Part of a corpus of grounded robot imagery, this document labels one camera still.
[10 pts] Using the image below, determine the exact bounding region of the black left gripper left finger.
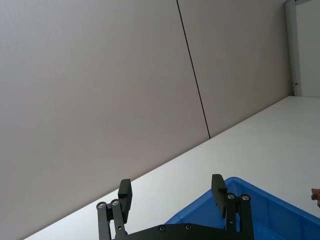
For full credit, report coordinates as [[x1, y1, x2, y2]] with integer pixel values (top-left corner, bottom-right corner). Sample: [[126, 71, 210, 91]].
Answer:
[[96, 178, 134, 240]]

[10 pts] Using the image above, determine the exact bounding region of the small brown object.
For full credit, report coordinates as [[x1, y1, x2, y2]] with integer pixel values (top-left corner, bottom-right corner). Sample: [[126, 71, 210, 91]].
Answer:
[[310, 186, 320, 208]]

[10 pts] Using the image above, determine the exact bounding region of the blue plastic bin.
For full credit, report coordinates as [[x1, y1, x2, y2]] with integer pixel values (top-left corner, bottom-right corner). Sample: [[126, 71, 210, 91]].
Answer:
[[163, 176, 320, 240]]

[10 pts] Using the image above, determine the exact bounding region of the white door frame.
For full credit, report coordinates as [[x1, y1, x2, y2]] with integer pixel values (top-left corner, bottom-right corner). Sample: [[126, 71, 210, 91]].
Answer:
[[284, 0, 320, 97]]

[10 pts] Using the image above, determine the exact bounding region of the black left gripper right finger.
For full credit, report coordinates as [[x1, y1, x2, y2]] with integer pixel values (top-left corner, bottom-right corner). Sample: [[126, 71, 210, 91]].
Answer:
[[211, 173, 255, 240]]

